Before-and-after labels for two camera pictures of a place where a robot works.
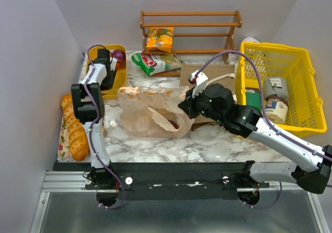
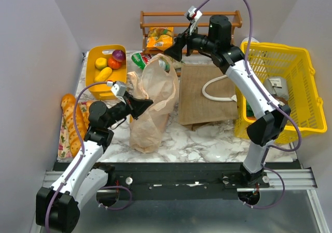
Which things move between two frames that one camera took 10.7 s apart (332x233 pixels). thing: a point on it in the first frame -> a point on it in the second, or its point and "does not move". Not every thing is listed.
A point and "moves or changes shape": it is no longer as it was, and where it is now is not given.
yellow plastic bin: x=120 y=79 does not move
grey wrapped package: x=276 y=86 does not move
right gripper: x=189 y=106 -> x=185 y=43
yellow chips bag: x=160 y=38 does not move
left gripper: x=109 y=77 -> x=132 y=106
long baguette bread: x=79 y=142 does not move
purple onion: x=119 y=54 does not move
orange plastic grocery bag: x=154 y=113 moves or changes shape
